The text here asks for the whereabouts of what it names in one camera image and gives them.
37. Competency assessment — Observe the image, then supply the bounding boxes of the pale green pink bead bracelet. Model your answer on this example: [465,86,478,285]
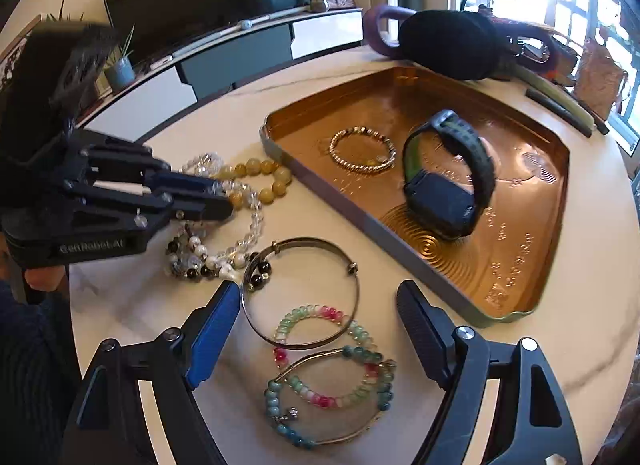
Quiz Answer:
[285,357,397,410]

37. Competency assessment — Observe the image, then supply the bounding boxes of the pale green roll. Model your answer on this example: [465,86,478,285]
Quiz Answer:
[510,64,610,134]

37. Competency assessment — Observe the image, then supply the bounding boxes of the small potted plant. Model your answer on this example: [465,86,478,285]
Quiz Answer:
[102,25,137,88]

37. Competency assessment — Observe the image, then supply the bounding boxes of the dark smartwatch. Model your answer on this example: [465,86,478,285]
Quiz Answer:
[402,110,500,240]

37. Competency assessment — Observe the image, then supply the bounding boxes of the pearl and black bead bracelet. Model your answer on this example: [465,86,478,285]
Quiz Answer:
[165,225,274,292]

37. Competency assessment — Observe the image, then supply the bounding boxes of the gold metal tray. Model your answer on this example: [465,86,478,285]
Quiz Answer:
[259,66,571,328]

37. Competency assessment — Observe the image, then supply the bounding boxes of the yellow jade bead bracelet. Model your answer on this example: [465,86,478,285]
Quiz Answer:
[212,157,293,208]

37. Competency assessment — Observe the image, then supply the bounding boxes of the thin gold bangle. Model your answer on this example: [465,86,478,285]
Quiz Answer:
[272,346,392,446]

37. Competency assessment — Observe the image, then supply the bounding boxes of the teal bead bracelet with charm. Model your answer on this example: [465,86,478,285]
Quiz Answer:
[264,345,397,449]

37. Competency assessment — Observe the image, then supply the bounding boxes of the pink green white bead bracelet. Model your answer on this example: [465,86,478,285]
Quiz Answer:
[274,304,373,365]

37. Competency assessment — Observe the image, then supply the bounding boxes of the person's left hand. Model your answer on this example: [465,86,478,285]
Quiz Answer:
[26,267,69,293]

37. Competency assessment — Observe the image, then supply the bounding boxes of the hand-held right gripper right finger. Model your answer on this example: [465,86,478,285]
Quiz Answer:
[396,280,586,465]

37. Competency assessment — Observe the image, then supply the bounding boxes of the white and grey TV cabinet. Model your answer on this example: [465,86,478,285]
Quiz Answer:
[75,7,364,142]

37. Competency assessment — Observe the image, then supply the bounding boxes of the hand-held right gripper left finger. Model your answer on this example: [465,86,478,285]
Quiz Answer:
[60,280,243,465]

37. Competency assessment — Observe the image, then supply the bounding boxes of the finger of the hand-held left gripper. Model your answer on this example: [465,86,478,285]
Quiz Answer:
[75,132,223,196]
[75,194,236,236]

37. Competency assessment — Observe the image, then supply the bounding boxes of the clear crystal bead bracelet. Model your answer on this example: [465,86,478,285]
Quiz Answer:
[180,152,266,260]

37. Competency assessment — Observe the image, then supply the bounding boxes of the brown paper bag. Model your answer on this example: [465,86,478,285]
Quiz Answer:
[574,37,629,120]

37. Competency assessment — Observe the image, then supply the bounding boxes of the framed wall picture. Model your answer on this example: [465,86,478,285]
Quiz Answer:
[0,15,42,92]

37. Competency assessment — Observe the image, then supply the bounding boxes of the thin silver chain bracelet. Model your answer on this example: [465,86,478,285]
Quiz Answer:
[329,126,397,174]

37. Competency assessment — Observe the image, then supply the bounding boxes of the person's left forearm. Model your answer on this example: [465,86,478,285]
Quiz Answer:
[0,277,85,465]

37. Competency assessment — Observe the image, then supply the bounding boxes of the white rod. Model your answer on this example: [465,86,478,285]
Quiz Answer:
[172,6,302,58]

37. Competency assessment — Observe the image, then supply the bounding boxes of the black remote control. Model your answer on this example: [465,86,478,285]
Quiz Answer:
[525,89,594,138]

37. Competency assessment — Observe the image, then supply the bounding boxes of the purple padded ring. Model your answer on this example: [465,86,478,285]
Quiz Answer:
[362,5,557,73]

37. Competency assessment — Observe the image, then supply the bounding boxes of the wide silver bangle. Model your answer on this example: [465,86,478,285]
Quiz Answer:
[241,237,362,350]

